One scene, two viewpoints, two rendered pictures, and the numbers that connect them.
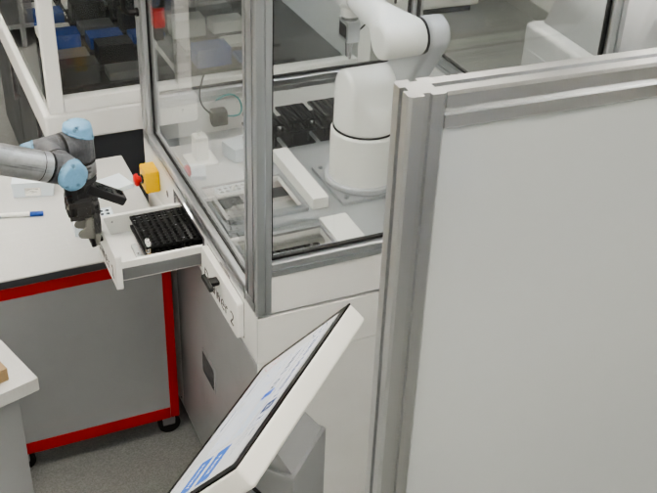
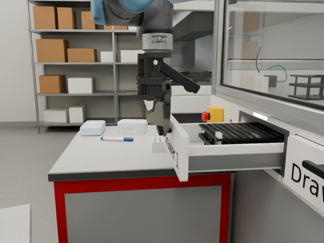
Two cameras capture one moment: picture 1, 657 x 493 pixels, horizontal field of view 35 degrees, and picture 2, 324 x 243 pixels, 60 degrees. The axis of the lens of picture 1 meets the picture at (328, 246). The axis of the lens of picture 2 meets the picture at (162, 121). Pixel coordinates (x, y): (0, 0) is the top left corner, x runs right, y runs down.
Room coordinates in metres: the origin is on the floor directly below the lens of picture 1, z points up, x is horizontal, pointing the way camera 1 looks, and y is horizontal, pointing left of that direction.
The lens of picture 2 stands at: (1.73, 0.42, 1.08)
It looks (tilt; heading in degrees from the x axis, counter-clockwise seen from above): 12 degrees down; 18
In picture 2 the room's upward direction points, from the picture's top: straight up
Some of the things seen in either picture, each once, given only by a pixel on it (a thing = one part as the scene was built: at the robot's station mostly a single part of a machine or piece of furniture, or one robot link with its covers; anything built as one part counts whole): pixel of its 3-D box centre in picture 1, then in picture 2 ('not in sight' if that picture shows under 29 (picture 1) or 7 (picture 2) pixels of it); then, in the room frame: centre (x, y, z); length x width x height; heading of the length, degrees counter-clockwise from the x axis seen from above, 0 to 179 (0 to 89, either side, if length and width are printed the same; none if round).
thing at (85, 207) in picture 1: (82, 195); (155, 76); (2.41, 0.66, 1.04); 0.09 x 0.08 x 0.12; 115
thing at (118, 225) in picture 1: (179, 234); (248, 141); (2.52, 0.42, 0.86); 0.40 x 0.26 x 0.06; 115
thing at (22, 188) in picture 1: (33, 183); (133, 126); (2.91, 0.95, 0.79); 0.13 x 0.09 x 0.05; 101
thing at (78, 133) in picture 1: (77, 142); (155, 10); (2.41, 0.66, 1.20); 0.09 x 0.08 x 0.11; 130
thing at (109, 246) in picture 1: (106, 246); (174, 141); (2.43, 0.61, 0.87); 0.29 x 0.02 x 0.11; 25
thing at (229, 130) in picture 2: (176, 234); (245, 140); (2.51, 0.43, 0.87); 0.22 x 0.18 x 0.06; 115
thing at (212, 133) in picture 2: (140, 232); (209, 131); (2.47, 0.52, 0.90); 0.18 x 0.02 x 0.01; 25
